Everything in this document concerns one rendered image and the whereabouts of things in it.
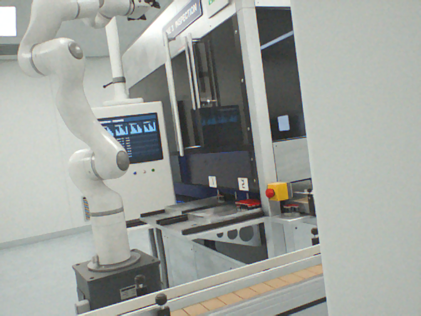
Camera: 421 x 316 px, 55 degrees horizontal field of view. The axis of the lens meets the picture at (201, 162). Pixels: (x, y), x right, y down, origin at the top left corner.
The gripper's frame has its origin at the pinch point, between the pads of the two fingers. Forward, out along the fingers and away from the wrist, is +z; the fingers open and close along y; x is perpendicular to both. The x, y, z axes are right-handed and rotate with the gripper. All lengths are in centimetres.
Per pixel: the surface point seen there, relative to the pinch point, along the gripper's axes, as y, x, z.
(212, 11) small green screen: -14.3, 5.1, 28.8
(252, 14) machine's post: -35.2, 21.1, 19.1
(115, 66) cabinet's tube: 70, -12, 46
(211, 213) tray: 25, 95, 16
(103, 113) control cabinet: 81, 15, 31
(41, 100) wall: 432, -155, 275
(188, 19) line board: 7.9, -6.9, 45.8
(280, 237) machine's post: -7, 116, 13
